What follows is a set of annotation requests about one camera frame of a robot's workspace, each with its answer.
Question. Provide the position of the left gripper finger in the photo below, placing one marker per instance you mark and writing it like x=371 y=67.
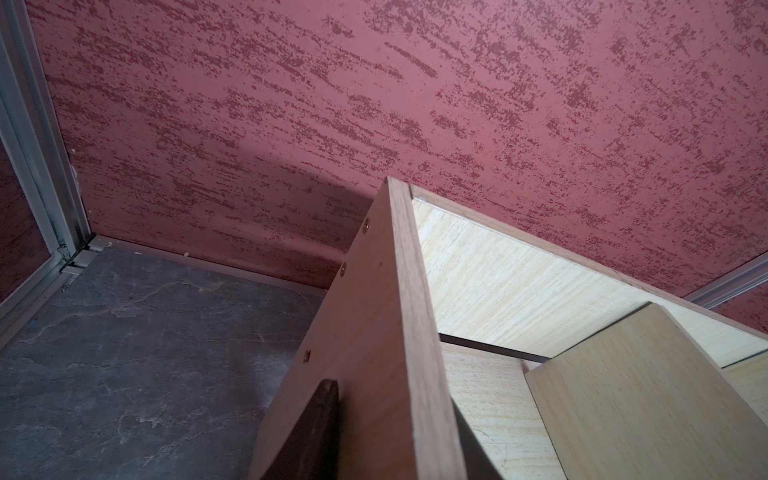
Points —
x=311 y=450

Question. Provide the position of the right corner aluminium post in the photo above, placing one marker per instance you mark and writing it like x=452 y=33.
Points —
x=742 y=279

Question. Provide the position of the left corner aluminium post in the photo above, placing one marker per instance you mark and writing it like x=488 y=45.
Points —
x=32 y=137

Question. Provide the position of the light wooden bookshelf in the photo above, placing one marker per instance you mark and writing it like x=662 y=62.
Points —
x=464 y=348

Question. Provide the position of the corner aluminium post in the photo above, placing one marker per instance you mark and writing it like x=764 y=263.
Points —
x=742 y=279
x=32 y=137

